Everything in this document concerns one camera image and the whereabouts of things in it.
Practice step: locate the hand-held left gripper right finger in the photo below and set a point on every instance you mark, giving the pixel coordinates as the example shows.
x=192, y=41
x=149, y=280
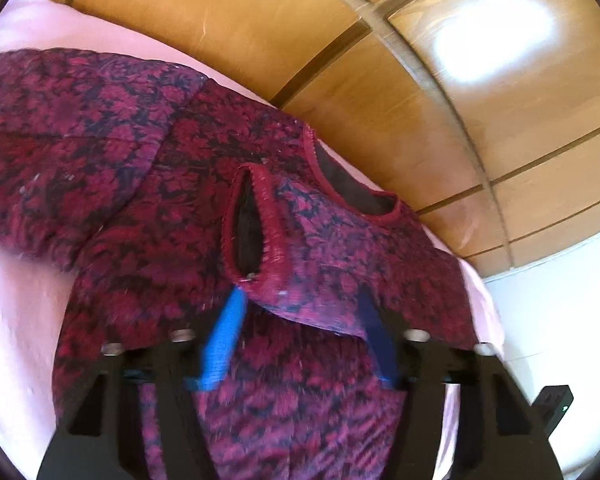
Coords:
x=381, y=352

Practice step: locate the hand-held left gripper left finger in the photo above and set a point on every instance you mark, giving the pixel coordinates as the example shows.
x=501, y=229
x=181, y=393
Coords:
x=224, y=342

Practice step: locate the wooden panelled headboard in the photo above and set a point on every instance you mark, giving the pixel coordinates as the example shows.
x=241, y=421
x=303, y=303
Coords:
x=230, y=20

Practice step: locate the pink bed sheet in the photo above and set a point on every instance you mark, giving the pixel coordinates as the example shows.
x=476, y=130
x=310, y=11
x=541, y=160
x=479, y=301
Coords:
x=20, y=310

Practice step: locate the red black patterned knit sweater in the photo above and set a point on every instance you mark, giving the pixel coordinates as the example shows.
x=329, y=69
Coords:
x=130, y=185

